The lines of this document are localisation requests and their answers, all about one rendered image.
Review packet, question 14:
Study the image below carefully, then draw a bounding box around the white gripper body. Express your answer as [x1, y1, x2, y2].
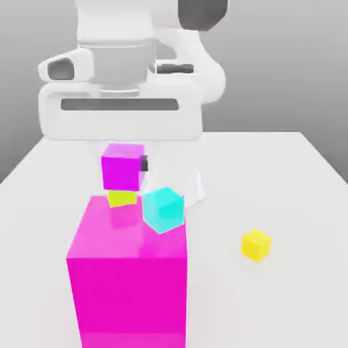
[37, 81, 205, 142]

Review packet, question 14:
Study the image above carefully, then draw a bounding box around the small magenta cube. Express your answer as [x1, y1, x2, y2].
[101, 143, 146, 192]

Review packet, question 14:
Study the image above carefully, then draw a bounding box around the small lime cube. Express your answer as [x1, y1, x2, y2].
[107, 190, 137, 209]

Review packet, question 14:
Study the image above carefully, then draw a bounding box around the small cyan cube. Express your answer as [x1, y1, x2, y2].
[141, 186, 186, 234]

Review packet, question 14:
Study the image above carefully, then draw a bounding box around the small yellow cube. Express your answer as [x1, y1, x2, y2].
[241, 228, 273, 263]

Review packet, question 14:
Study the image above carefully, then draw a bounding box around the large pink box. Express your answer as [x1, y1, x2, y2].
[65, 194, 188, 348]

